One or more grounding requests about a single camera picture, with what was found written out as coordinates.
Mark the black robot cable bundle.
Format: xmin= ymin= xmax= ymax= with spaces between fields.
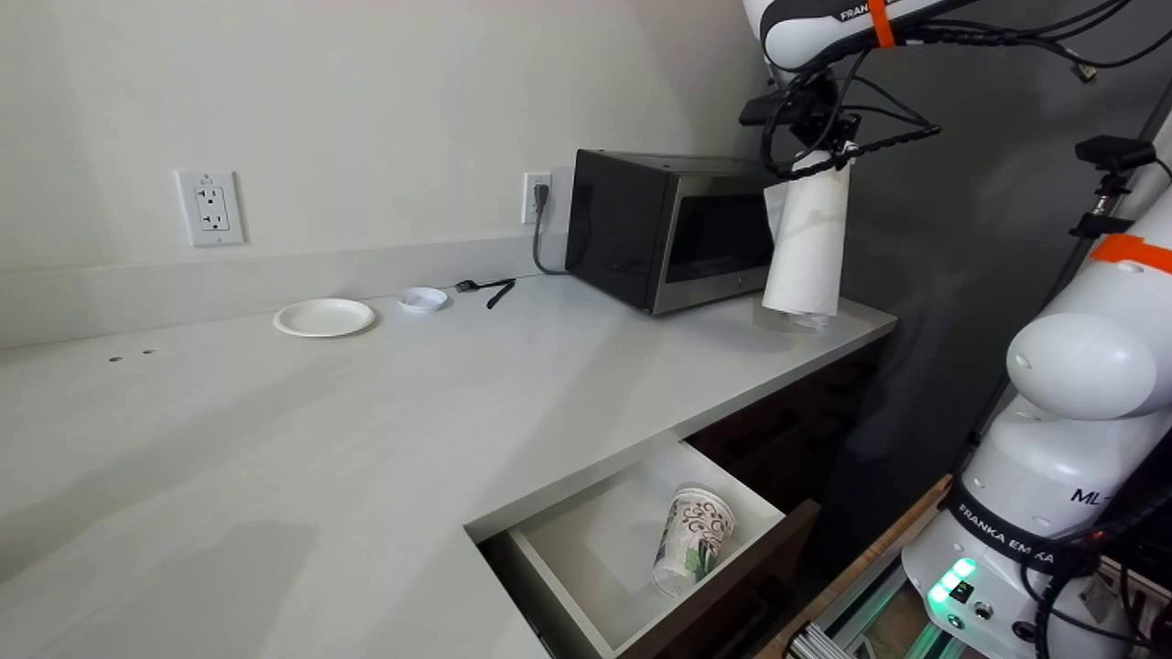
xmin=757 ymin=0 xmax=1172 ymax=189

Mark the white wall outlet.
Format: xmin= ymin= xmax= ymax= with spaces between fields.
xmin=171 ymin=164 xmax=248 ymax=251

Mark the black microwave power cord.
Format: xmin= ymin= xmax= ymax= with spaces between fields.
xmin=527 ymin=180 xmax=570 ymax=282

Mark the dark wood cabinet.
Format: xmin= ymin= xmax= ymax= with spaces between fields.
xmin=683 ymin=334 xmax=891 ymax=578

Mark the white paper towel roll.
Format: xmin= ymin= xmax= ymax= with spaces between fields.
xmin=757 ymin=149 xmax=856 ymax=328

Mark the open white drawer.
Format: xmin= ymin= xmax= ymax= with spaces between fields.
xmin=476 ymin=434 xmax=824 ymax=659

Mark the black steel microwave oven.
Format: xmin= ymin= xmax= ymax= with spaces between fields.
xmin=565 ymin=145 xmax=782 ymax=318

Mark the wooden robot cart frame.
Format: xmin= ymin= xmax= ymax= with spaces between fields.
xmin=752 ymin=473 xmax=959 ymax=659

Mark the wall outlet with plug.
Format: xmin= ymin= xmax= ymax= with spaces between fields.
xmin=516 ymin=168 xmax=559 ymax=232

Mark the orange strap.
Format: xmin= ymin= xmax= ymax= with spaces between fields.
xmin=1088 ymin=232 xmax=1172 ymax=277
xmin=863 ymin=0 xmax=904 ymax=51

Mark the white paper plate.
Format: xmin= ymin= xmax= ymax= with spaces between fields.
xmin=270 ymin=294 xmax=381 ymax=345

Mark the patterned paper cup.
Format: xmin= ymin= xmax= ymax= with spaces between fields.
xmin=648 ymin=483 xmax=744 ymax=588

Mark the small black utensil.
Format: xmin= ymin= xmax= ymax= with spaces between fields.
xmin=453 ymin=274 xmax=519 ymax=312

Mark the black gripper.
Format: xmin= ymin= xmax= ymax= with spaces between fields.
xmin=740 ymin=68 xmax=863 ymax=188

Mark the small white bowl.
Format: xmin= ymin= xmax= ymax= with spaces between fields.
xmin=394 ymin=282 xmax=453 ymax=318

